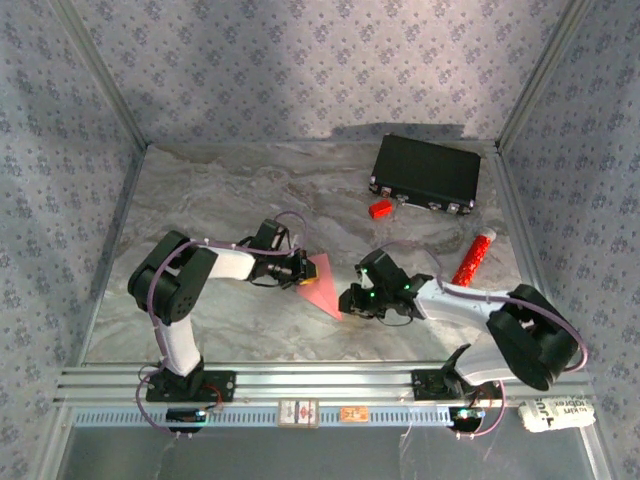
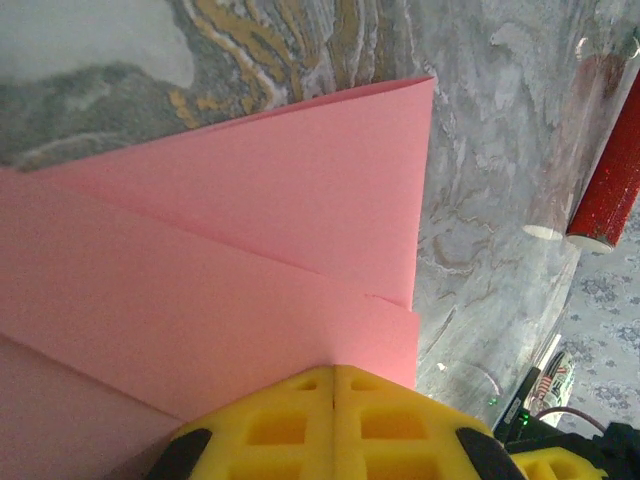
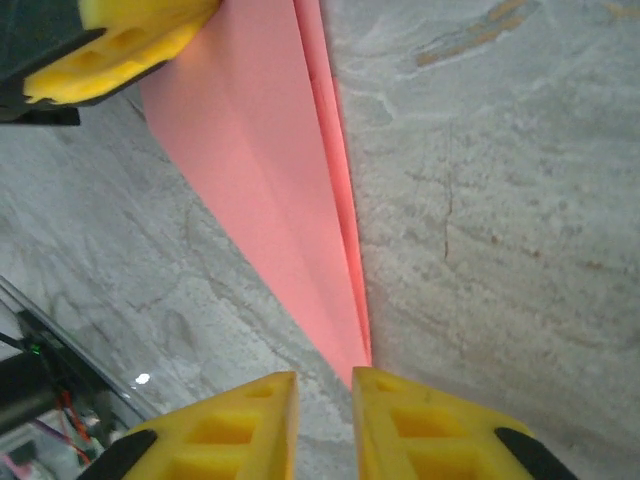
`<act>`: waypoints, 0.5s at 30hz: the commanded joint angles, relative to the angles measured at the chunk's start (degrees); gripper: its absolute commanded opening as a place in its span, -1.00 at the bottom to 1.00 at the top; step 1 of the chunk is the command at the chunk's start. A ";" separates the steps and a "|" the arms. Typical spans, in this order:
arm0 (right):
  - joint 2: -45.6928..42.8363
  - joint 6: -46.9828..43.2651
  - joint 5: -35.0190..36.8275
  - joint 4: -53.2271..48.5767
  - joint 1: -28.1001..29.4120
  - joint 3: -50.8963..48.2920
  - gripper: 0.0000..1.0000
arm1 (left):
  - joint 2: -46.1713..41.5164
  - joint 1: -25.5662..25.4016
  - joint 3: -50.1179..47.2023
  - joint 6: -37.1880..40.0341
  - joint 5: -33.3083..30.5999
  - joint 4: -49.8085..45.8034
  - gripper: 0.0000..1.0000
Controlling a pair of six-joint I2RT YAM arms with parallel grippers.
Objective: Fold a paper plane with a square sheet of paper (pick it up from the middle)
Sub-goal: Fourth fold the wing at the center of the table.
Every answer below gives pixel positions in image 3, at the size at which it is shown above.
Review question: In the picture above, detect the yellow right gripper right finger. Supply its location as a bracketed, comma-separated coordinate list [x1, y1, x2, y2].
[351, 366, 576, 480]

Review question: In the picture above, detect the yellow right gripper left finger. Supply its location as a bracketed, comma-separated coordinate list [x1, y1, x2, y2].
[79, 370, 300, 480]

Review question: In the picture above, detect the pink paper sheet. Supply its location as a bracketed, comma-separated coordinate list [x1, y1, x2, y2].
[141, 0, 374, 389]

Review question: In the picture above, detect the long aluminium mounting rail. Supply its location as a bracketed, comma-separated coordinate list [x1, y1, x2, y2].
[0, 275, 161, 480]

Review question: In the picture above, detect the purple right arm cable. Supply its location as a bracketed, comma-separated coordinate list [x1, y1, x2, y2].
[29, 418, 79, 451]

